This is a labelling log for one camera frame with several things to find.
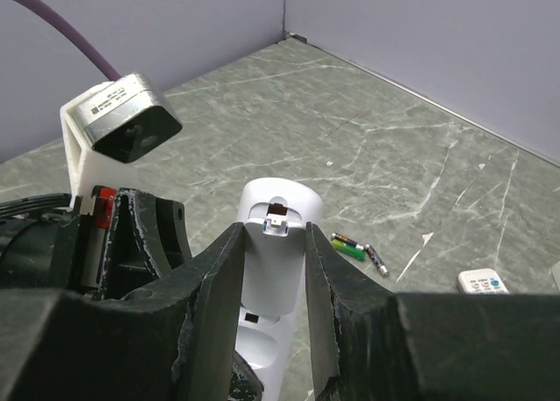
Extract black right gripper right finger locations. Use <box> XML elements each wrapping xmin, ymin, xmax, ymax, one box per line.
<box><xmin>305</xmin><ymin>223</ymin><xmax>559</xmax><ymax>400</ymax></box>

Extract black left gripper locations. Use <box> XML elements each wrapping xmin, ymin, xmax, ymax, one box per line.
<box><xmin>65</xmin><ymin>186</ymin><xmax>192</xmax><ymax>299</ymax></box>

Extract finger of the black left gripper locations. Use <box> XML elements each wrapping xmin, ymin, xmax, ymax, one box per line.
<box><xmin>227</xmin><ymin>352</ymin><xmax>264</xmax><ymax>401</ymax></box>

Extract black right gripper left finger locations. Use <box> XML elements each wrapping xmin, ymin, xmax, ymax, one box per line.
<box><xmin>1</xmin><ymin>223</ymin><xmax>244</xmax><ymax>400</ymax></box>

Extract white remote with orange button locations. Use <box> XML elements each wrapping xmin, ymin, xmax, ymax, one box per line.
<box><xmin>235</xmin><ymin>178</ymin><xmax>324</xmax><ymax>400</ymax></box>

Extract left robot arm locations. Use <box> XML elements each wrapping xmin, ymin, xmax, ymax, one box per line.
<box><xmin>1</xmin><ymin>186</ymin><xmax>263</xmax><ymax>400</ymax></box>

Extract white remote with coloured buttons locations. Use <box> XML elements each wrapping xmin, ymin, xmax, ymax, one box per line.
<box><xmin>458</xmin><ymin>268</ymin><xmax>509</xmax><ymax>294</ymax></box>

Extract dark grey battery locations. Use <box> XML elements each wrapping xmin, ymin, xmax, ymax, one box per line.
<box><xmin>364</xmin><ymin>244</ymin><xmax>389</xmax><ymax>277</ymax></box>

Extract green yellow battery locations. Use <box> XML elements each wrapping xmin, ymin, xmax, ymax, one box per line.
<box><xmin>332</xmin><ymin>240</ymin><xmax>366</xmax><ymax>261</ymax></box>

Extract black orange battery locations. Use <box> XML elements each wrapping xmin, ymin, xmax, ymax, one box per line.
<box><xmin>331</xmin><ymin>233</ymin><xmax>364</xmax><ymax>251</ymax></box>

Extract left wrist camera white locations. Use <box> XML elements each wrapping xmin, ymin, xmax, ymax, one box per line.
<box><xmin>59</xmin><ymin>72</ymin><xmax>183</xmax><ymax>197</ymax></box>

